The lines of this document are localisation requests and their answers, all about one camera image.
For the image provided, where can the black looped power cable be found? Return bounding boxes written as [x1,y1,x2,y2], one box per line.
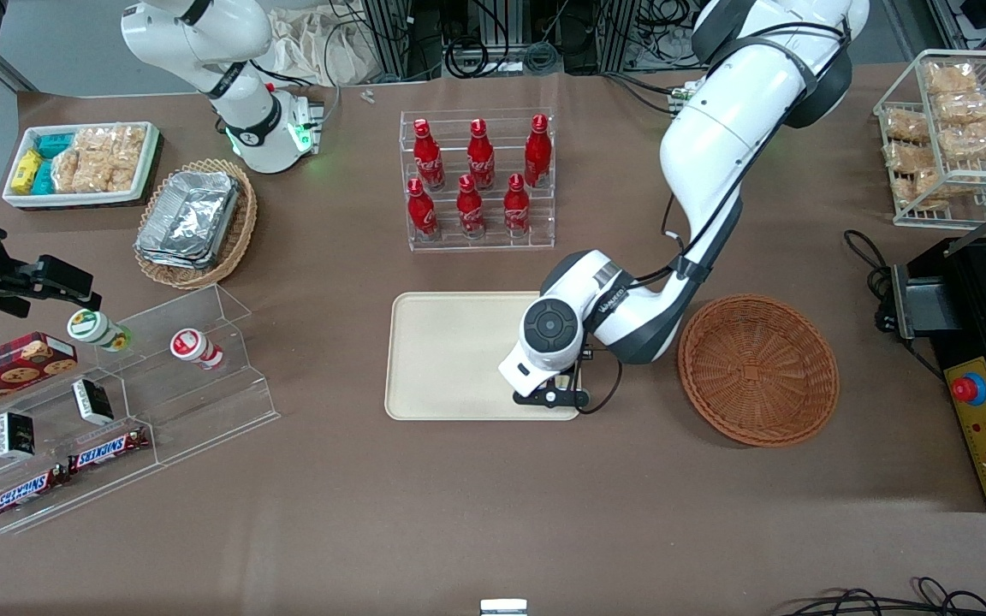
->
[843,228,898,335]

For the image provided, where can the black floor cables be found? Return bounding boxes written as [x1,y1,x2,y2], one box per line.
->
[780,577,986,616]

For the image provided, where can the red lid yogurt bottle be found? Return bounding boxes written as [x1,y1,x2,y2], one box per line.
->
[169,328,225,371]

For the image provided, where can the snickers chocolate bar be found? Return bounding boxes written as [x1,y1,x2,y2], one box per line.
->
[0,465,67,521]
[67,425,152,475]

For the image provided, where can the green lid yogurt bottle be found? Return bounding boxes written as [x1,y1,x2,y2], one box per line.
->
[66,308,133,353]

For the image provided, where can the black coiled cable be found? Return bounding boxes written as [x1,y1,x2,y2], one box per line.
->
[445,38,490,79]

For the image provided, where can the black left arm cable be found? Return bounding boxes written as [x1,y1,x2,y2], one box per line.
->
[577,21,855,417]

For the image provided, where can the beige plastic tray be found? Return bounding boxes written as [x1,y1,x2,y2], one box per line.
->
[385,291,583,422]

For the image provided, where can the clear acrylic stepped stand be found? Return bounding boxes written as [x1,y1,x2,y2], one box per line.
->
[0,283,281,536]

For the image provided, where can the round brown wicker basket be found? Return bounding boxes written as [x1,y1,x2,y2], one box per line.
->
[677,293,840,448]

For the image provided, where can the clear rice cracker packet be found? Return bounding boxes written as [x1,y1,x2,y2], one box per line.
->
[51,149,85,194]
[74,126,117,157]
[80,154,140,194]
[112,125,148,165]

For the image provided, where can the black machine housing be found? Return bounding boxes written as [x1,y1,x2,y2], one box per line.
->
[891,234,986,369]

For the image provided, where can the red cola bottle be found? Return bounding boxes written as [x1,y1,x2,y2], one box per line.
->
[456,174,487,240]
[407,176,440,241]
[466,118,496,192]
[503,173,532,239]
[524,114,553,190]
[413,118,447,193]

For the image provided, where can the yellow snack packet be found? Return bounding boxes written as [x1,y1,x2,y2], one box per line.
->
[11,149,44,188]

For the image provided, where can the clear fried snack packet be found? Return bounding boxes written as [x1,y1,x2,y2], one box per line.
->
[924,61,979,94]
[883,140,936,173]
[882,109,932,143]
[932,89,986,126]
[936,120,986,161]
[890,169,945,208]

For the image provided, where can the clear acrylic bottle rack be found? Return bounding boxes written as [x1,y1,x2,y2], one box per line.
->
[399,108,556,252]

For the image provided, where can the small black white box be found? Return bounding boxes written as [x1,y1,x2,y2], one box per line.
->
[0,411,38,461]
[72,378,116,427]

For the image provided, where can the stacked aluminium foil containers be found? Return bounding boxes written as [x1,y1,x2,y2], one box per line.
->
[134,170,242,271]

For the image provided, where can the red tartan cookie box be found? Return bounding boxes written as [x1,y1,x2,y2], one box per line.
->
[0,332,80,421]

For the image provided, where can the oval light wicker basket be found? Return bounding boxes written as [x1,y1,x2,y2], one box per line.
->
[133,157,259,291]

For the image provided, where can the beige cloth bag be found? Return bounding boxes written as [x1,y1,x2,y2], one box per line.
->
[265,6,379,87]

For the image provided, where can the white rectangular snack tray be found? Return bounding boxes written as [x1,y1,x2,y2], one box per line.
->
[2,121,161,210]

